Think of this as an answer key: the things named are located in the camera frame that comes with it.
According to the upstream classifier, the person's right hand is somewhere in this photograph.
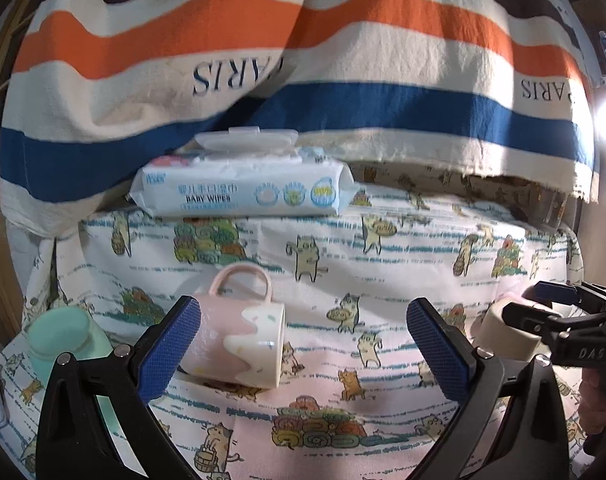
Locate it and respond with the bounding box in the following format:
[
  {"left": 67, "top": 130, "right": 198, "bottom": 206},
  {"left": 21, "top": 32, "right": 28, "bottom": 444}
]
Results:
[{"left": 577, "top": 364, "right": 606, "bottom": 436}]

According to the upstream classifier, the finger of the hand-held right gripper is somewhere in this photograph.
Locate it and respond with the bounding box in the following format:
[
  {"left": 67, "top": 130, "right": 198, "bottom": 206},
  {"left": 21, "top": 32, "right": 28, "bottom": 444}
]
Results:
[
  {"left": 502, "top": 302, "right": 606, "bottom": 343},
  {"left": 523, "top": 280, "right": 606, "bottom": 313}
]

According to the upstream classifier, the cartoon cat printed cloth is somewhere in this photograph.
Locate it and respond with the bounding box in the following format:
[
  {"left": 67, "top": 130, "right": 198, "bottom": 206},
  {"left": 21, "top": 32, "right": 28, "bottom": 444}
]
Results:
[{"left": 0, "top": 160, "right": 591, "bottom": 480}]

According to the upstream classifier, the striped blanket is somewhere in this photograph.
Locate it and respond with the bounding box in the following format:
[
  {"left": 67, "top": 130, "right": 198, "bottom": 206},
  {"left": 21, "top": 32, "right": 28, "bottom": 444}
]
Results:
[{"left": 0, "top": 0, "right": 601, "bottom": 241}]

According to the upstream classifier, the pink and cream cup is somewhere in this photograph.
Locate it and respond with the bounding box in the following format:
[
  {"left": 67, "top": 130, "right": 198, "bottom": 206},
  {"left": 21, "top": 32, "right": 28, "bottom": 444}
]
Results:
[{"left": 175, "top": 263, "right": 287, "bottom": 391}]

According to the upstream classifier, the mint green bottle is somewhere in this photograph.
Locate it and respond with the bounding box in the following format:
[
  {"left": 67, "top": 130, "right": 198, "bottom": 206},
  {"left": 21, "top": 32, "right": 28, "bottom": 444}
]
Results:
[{"left": 27, "top": 306, "right": 121, "bottom": 461}]

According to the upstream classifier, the baby wipes pack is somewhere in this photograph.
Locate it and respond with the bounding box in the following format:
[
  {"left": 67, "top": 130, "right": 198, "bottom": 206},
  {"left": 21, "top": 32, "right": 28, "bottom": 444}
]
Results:
[{"left": 129, "top": 127, "right": 362, "bottom": 219}]

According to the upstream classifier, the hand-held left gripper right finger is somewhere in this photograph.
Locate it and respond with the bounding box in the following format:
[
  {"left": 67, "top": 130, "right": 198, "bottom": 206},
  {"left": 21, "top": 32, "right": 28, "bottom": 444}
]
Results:
[{"left": 406, "top": 298, "right": 572, "bottom": 480}]

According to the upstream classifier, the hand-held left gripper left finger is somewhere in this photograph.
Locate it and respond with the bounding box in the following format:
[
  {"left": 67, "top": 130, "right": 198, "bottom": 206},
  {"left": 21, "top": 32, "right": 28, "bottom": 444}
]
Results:
[{"left": 35, "top": 296, "right": 203, "bottom": 480}]

